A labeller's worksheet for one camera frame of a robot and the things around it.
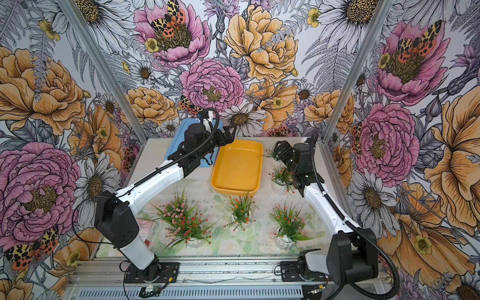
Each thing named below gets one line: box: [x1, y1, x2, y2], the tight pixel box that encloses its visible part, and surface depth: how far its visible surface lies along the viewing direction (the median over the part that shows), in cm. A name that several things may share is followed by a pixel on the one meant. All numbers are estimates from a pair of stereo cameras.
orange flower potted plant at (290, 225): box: [271, 198, 323, 250], surface depth 76 cm
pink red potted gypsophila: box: [148, 186, 220, 256], surface depth 74 cm
